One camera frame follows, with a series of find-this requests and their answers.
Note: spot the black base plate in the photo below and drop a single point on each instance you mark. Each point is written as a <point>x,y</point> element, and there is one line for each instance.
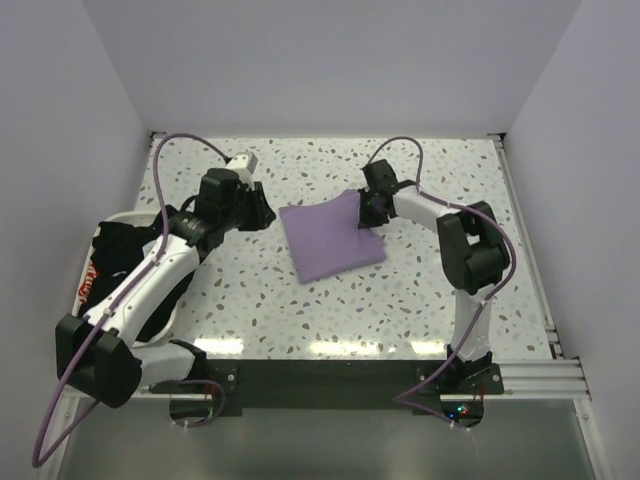
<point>457,392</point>

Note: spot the white laundry basket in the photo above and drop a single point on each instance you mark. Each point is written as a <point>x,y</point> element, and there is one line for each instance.
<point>120,280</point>

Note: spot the purple t-shirt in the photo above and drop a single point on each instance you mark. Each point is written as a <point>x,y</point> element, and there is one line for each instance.
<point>324,238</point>

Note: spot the aluminium rail frame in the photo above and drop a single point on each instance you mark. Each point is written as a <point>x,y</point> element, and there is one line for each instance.
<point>523,336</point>

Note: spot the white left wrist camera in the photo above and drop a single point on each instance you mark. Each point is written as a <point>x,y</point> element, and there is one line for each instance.
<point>244,164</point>

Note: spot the black clothes in basket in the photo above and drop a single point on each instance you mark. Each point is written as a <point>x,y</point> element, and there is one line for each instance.
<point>130,270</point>

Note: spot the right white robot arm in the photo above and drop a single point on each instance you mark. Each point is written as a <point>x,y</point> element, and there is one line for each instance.
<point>477,257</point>

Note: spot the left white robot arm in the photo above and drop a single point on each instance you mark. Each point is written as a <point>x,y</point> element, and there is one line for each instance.
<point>96,354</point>

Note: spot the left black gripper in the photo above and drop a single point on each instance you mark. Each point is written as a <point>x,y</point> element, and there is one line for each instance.
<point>255,206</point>

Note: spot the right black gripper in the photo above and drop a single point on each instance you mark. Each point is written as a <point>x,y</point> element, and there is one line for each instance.
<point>373,209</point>

